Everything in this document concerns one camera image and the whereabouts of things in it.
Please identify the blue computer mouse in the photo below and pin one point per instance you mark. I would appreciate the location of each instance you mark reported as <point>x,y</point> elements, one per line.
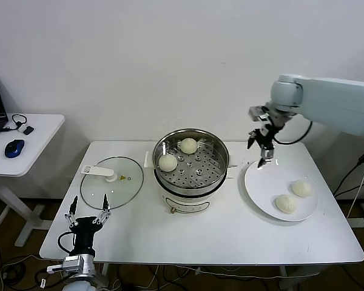
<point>14,148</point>

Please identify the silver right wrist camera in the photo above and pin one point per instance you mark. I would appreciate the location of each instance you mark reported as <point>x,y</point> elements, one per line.
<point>257,112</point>

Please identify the white table leg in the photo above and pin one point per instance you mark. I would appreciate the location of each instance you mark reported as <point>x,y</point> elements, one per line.
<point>105,272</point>
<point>285,277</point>

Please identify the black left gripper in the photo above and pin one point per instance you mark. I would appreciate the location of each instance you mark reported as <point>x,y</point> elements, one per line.
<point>84,232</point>

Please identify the small black device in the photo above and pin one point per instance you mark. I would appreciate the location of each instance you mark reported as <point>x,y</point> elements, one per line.
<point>28,131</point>

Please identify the perforated steel steamer basket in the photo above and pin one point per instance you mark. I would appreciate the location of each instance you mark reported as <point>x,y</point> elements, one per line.
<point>207,179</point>

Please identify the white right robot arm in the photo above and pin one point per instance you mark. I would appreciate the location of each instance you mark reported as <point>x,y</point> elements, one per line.
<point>330,100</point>

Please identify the white round plate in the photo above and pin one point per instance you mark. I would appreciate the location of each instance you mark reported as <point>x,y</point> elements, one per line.
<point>261,191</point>

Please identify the white electric cooking pot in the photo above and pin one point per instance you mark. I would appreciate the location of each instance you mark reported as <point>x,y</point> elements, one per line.
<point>188,207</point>

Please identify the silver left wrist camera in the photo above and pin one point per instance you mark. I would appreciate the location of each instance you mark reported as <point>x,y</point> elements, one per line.
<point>70,264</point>

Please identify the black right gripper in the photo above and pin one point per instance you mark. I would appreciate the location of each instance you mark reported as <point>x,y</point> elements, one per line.
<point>266,137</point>

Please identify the white steamed baozi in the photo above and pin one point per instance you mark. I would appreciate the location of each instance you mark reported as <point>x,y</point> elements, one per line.
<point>285,203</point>
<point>167,163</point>
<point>301,188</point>
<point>188,146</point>

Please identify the white side table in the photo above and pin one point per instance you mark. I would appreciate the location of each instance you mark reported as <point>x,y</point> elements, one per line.
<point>42,145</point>

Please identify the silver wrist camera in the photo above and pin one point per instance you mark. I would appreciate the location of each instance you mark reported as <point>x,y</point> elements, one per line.
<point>70,264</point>
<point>257,112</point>

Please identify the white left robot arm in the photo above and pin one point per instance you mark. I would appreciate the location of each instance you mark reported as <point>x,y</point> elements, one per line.
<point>87,268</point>

